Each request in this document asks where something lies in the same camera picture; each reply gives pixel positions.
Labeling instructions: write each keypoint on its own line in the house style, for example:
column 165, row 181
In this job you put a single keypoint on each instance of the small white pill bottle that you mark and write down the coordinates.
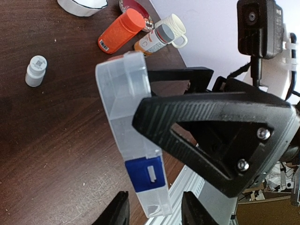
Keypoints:
column 36, row 71

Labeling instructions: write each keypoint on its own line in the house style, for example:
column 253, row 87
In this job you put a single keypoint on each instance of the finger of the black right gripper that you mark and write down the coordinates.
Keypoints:
column 232, row 140
column 198, row 77

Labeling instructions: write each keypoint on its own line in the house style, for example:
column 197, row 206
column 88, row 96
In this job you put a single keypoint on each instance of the clear plastic pill organizer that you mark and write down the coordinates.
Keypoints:
column 123, row 82

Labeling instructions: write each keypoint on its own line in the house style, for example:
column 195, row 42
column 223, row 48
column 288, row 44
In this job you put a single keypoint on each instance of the grey capped vitamin bottle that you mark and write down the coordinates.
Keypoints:
column 155, row 40

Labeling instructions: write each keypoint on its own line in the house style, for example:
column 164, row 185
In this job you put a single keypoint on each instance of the white fluted ceramic bowl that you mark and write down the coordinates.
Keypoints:
column 82, row 8

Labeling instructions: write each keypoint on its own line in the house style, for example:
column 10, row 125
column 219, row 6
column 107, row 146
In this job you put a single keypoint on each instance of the orange pill bottle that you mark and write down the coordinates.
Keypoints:
column 123, row 29

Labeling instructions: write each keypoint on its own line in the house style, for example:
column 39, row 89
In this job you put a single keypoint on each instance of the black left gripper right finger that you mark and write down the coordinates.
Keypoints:
column 193, row 212

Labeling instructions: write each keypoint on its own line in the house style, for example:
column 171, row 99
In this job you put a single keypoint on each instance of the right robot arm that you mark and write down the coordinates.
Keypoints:
column 290, row 154

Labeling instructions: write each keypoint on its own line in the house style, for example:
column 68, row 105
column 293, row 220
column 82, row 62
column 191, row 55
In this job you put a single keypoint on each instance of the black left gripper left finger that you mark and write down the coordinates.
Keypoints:
column 117, row 212

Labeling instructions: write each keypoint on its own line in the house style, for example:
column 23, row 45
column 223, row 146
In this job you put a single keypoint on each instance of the cream ribbed ceramic mug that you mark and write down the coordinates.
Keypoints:
column 178, row 28

